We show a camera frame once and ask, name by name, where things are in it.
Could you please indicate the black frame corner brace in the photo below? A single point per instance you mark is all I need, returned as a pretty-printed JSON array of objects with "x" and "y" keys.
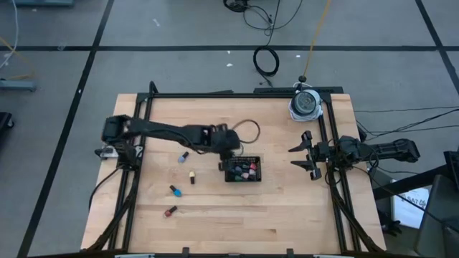
[{"x": 153, "y": 87}]

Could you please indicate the teal nail polish bottle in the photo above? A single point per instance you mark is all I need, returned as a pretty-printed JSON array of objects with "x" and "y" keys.
[{"x": 246, "y": 166}]

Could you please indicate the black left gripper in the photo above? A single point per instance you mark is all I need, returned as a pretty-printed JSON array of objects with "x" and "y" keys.
[{"x": 226, "y": 139}]

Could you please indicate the black plastic slotted basket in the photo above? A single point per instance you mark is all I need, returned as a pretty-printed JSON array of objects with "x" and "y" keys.
[{"x": 256, "y": 179}]

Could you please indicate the white light bar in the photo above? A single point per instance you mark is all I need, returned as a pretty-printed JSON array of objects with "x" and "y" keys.
[
  {"x": 134, "y": 256},
  {"x": 333, "y": 256}
]

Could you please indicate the black caster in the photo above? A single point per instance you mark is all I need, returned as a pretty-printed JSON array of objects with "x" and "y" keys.
[{"x": 4, "y": 120}]

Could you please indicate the lavender nail polish bottle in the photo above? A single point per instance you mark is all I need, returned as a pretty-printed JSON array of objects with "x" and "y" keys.
[{"x": 182, "y": 158}]

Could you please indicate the black table clamp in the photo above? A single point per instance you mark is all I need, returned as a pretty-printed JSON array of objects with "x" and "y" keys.
[
  {"x": 290, "y": 252},
  {"x": 185, "y": 252}
]

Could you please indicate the white printed paper sheet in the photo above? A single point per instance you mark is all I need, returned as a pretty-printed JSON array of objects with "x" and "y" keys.
[{"x": 409, "y": 211}]

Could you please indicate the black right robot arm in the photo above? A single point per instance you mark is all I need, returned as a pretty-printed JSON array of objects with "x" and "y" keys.
[{"x": 391, "y": 150}]

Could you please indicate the violet nail polish bottle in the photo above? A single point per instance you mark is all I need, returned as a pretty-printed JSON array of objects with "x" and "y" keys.
[{"x": 238, "y": 168}]

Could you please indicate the cream yellow nail polish bottle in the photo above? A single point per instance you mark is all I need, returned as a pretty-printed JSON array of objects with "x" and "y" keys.
[{"x": 192, "y": 175}]

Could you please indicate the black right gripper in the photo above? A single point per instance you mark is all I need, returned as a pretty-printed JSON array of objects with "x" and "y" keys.
[{"x": 324, "y": 158}]

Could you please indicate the sky blue nail polish bottle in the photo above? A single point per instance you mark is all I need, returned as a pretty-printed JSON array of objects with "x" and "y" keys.
[{"x": 177, "y": 192}]

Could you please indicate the dark red nail polish bottle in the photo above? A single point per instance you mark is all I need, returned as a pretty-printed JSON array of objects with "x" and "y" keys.
[{"x": 168, "y": 213}]

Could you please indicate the pink nail polish bottle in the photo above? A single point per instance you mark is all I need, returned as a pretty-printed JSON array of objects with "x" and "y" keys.
[{"x": 245, "y": 175}]

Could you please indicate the dark grey cabinet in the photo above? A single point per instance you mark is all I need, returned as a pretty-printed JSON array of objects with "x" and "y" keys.
[{"x": 441, "y": 215}]

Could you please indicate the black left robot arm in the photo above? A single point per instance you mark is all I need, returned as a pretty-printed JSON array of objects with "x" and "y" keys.
[{"x": 161, "y": 129}]

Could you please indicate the black diagonal beam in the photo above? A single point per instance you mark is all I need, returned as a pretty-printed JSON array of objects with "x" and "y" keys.
[{"x": 405, "y": 184}]

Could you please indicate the black aluminium table frame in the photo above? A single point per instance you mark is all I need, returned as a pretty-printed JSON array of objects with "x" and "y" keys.
[{"x": 233, "y": 95}]

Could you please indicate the grey blue floor bar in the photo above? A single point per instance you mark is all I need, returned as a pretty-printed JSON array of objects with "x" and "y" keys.
[
  {"x": 43, "y": 2},
  {"x": 18, "y": 85}
]

